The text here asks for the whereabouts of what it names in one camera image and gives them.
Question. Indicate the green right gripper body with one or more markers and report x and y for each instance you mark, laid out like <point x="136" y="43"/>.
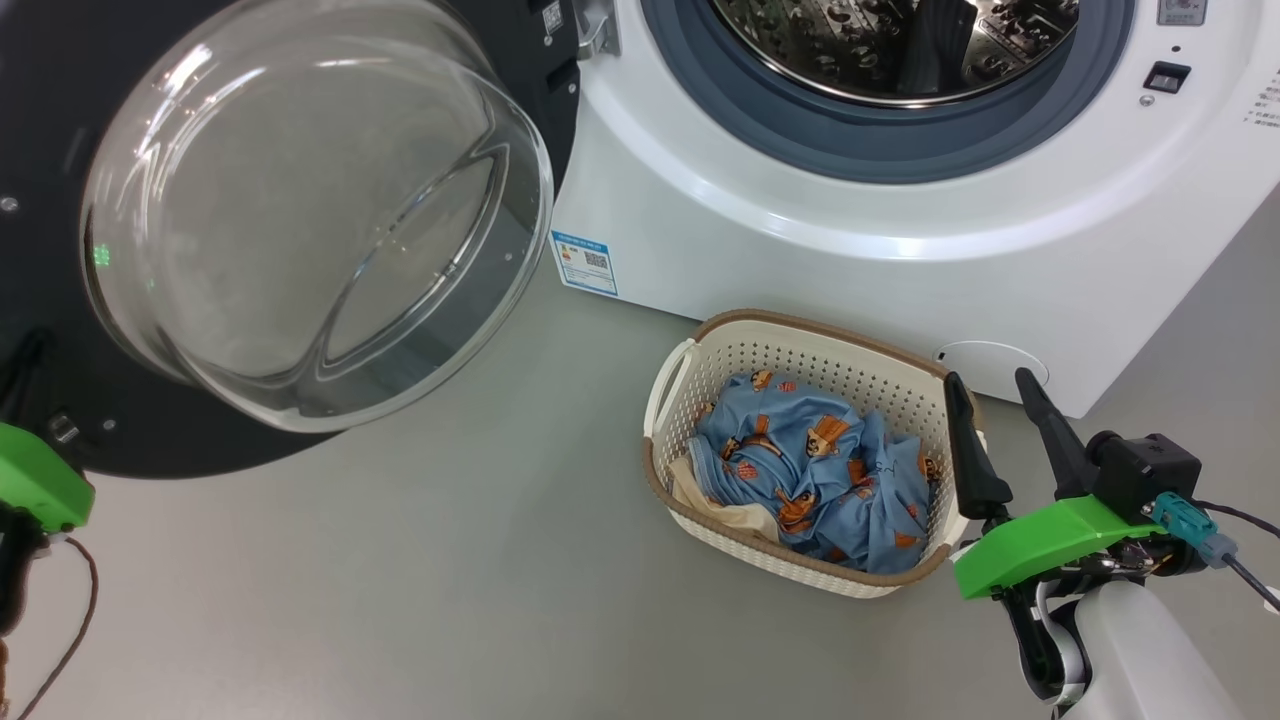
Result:
<point x="1040" y="545"/>

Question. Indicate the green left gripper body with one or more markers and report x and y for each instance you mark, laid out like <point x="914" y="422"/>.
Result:
<point x="35" y="480"/>

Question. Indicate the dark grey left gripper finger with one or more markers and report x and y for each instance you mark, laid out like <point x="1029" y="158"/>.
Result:
<point x="20" y="380"/>

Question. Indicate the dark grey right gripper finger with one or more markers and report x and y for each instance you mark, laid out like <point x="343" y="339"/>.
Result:
<point x="1062" y="450"/>
<point x="975" y="470"/>

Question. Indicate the blue bear print garment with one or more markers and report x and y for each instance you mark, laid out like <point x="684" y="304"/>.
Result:
<point x="800" y="470"/>

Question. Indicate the cream white garment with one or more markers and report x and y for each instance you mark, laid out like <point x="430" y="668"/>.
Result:
<point x="735" y="520"/>

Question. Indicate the black glass washer door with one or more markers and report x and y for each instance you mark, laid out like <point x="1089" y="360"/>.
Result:
<point x="40" y="80"/>

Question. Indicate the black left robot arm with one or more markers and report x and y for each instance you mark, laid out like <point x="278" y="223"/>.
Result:
<point x="18" y="580"/>

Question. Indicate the white front-load washing machine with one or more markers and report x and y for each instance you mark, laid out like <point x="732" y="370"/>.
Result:
<point x="800" y="250"/>

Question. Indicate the grey rubber door gasket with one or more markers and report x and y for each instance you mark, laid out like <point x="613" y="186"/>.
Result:
<point x="760" y="130"/>

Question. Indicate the stainless steel washing machine drum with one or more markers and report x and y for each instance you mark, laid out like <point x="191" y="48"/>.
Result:
<point x="800" y="40"/>

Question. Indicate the round white filter cover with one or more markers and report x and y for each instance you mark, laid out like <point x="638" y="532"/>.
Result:
<point x="990" y="360"/>

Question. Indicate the cream plastic laundry basket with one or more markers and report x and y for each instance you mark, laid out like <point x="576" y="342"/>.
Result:
<point x="800" y="565"/>

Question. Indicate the blue energy label sticker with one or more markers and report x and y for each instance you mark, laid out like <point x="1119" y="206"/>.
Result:
<point x="585" y="263"/>

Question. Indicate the grey warning sticker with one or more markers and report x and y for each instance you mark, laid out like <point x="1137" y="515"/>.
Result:
<point x="1182" y="12"/>

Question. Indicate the white QR code sticker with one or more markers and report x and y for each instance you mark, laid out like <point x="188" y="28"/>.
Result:
<point x="551" y="17"/>

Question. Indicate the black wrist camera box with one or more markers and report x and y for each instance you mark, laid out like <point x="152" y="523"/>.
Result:
<point x="1145" y="475"/>

